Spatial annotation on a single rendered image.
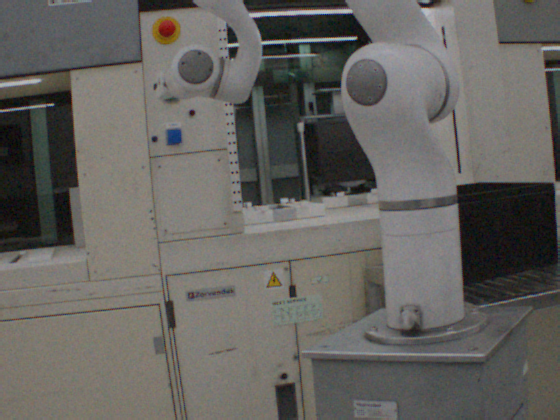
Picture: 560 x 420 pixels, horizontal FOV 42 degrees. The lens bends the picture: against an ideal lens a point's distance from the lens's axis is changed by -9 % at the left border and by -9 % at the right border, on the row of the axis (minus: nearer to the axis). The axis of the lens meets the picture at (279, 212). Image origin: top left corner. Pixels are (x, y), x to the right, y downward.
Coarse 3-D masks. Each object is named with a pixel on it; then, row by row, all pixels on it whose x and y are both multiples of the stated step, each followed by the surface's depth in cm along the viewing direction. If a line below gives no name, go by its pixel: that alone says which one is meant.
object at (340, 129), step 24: (336, 96) 235; (336, 120) 226; (312, 144) 229; (336, 144) 227; (360, 144) 228; (312, 168) 231; (336, 168) 227; (360, 168) 229; (312, 192) 246; (336, 192) 229
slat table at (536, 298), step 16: (368, 272) 180; (528, 272) 150; (544, 272) 149; (368, 288) 182; (464, 288) 143; (480, 288) 141; (496, 288) 139; (512, 288) 137; (528, 288) 135; (544, 288) 133; (368, 304) 182; (464, 304) 131; (480, 304) 127; (496, 304) 127; (512, 304) 127; (528, 304) 128; (544, 304) 129
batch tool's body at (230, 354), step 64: (256, 0) 177; (320, 0) 182; (448, 0) 185; (320, 64) 233; (192, 128) 176; (448, 128) 197; (192, 192) 177; (192, 256) 177; (256, 256) 180; (192, 320) 177; (256, 320) 181; (320, 320) 184; (192, 384) 178; (256, 384) 182
